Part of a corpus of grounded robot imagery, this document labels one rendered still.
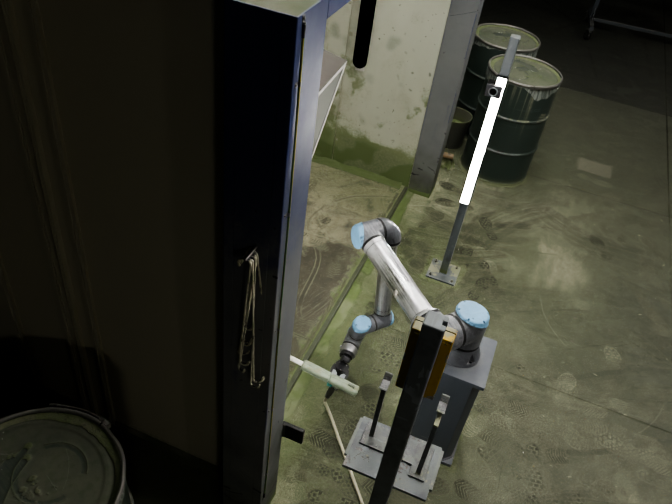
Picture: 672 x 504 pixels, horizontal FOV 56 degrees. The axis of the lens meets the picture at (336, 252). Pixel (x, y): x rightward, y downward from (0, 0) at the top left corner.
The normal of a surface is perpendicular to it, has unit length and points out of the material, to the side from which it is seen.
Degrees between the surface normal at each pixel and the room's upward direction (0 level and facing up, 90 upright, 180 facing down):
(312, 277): 0
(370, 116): 90
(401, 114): 90
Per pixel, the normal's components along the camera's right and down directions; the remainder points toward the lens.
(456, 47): -0.37, 0.57
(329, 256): 0.11, -0.76
